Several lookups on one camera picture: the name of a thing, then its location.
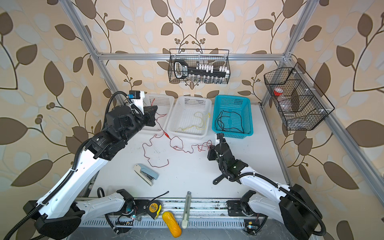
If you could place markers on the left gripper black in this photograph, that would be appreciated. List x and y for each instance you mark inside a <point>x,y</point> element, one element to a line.
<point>148,114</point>

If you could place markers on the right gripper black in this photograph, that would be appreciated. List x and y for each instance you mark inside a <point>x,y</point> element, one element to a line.
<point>210,156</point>

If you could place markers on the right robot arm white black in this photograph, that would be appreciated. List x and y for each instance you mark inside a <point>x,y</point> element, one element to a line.
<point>290,205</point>

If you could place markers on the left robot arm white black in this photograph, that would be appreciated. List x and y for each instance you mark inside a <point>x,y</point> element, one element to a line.
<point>57,214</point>

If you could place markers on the left white plastic basket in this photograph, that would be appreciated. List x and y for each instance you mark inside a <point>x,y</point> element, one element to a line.
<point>165,105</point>

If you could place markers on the white plastic basket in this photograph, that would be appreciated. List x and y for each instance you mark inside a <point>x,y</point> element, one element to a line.
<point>165,105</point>
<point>190,117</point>

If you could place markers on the green black pipe wrench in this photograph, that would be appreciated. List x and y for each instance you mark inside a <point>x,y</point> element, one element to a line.
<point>218,179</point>

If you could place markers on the middle white plastic basket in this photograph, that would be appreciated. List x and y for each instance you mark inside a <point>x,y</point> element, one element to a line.
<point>190,117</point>

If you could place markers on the teal plastic basket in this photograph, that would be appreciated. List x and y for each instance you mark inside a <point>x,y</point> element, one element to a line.
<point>232,116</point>

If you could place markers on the black socket tool set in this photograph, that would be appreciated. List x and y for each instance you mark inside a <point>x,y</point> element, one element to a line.
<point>183,70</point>

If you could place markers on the grey blue stapler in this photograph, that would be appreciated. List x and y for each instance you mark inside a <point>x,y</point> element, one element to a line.
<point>146,173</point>

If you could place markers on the white utility knife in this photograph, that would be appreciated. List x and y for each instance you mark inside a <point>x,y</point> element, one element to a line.
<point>186,214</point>

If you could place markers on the yellow black tape measure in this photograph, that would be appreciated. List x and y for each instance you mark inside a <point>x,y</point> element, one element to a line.
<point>154,207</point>

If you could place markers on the yellow corn cob toy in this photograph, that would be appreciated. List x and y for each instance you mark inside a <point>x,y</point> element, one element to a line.
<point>172,224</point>

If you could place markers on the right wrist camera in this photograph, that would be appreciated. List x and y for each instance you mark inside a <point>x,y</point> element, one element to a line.
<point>220,140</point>

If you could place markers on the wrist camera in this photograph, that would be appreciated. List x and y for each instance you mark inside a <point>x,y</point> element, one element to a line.
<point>137,97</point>
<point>220,140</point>

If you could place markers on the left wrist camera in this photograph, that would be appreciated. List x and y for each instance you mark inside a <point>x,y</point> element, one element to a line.
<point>137,97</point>

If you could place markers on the back black wire basket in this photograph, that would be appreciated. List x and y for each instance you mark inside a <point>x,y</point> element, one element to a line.
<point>215,57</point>

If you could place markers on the black wire basket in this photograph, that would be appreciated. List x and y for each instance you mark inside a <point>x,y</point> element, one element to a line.
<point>215,57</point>
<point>303,105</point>

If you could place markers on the aluminium frame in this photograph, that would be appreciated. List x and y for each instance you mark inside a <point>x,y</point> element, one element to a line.
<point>318,66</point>

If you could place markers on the right black wire basket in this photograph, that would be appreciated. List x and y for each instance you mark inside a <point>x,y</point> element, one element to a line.
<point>303,105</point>

